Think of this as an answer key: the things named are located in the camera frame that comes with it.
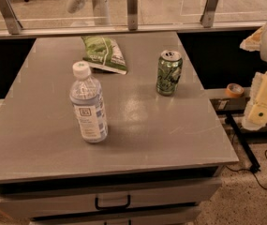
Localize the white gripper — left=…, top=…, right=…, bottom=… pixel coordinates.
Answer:
left=240, top=26, right=267, bottom=126

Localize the green soda can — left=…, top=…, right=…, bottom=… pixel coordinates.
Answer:
left=156, top=50, right=183, bottom=96

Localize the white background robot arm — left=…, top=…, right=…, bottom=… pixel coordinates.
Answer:
left=67, top=0, right=111, bottom=25

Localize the blue plastic water bottle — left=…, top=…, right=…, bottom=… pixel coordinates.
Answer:
left=69, top=61, right=108, bottom=143

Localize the roll of masking tape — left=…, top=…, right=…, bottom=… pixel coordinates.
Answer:
left=226, top=83, right=245, bottom=98

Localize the black table leg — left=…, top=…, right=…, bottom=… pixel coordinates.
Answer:
left=225, top=112, right=260, bottom=173

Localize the grey drawer cabinet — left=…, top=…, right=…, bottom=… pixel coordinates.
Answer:
left=0, top=32, right=238, bottom=225

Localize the green chip bag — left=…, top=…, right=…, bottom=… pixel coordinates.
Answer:
left=82, top=36, right=127, bottom=75

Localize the right metal bracket post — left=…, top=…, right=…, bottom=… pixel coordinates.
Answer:
left=200, top=0, right=219, bottom=28

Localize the metal bracket post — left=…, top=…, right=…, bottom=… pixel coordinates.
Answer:
left=200, top=0, right=219, bottom=28
left=0, top=0, right=22, bottom=35
left=126, top=0, right=138, bottom=31

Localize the middle metal bracket post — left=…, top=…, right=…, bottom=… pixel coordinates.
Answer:
left=126, top=0, right=138, bottom=31

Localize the black upper drawer handle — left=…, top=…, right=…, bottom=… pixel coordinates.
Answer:
left=95, top=195, right=131, bottom=211

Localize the left metal bracket post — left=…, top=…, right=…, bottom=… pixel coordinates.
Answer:
left=0, top=0, right=22, bottom=35

